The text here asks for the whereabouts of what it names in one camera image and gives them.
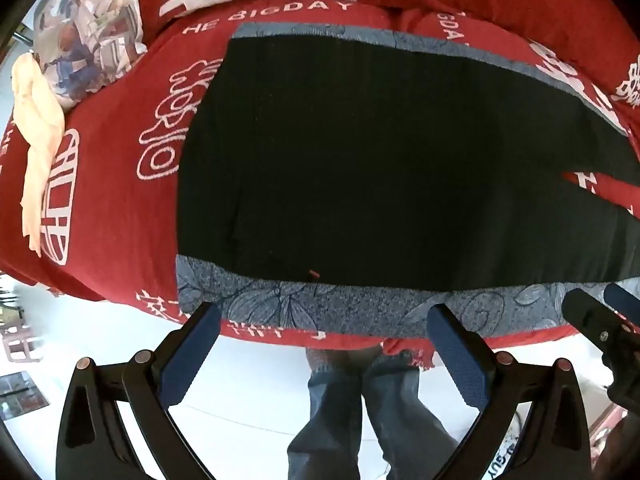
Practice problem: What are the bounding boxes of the black pants with grey trim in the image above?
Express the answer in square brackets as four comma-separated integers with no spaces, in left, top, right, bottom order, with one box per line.
[175,22,640,342]

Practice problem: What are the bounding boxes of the cream cloth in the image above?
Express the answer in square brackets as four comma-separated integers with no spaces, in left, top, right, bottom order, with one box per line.
[10,52,67,257]

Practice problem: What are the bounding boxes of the dark floor mat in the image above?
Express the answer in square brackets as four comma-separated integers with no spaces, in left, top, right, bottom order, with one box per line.
[0,370,52,422]

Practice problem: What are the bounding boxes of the red printed bedspread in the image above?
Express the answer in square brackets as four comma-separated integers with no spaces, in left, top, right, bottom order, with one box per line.
[0,0,640,373]

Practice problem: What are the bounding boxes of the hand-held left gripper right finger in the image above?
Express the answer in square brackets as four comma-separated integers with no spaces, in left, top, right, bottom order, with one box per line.
[426,303,594,480]

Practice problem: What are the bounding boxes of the colourful printed pillow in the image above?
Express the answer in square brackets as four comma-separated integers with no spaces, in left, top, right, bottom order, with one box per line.
[32,0,149,112]

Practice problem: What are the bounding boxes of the red stool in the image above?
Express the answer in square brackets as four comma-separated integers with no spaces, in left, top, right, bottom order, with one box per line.
[0,305,42,366]

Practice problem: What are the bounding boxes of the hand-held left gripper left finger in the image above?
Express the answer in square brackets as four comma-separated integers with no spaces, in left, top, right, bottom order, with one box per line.
[57,302,222,480]

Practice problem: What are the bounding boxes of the person's legs in blue jeans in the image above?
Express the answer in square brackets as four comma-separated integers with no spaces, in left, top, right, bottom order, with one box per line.
[286,342,460,480]

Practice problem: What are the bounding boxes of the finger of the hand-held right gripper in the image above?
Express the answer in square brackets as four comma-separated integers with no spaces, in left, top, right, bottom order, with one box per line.
[602,282,640,322]
[561,287,632,357]

